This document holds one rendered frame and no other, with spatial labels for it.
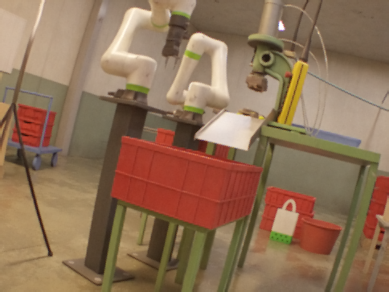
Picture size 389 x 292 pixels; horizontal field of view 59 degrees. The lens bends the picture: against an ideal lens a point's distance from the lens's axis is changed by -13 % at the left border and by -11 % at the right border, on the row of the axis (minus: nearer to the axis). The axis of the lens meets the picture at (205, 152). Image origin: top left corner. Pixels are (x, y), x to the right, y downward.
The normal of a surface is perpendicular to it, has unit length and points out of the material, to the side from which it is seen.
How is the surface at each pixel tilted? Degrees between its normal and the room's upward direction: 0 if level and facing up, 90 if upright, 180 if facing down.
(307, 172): 90
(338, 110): 90
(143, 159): 90
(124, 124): 90
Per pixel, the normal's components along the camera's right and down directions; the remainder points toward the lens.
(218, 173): -0.32, -0.07
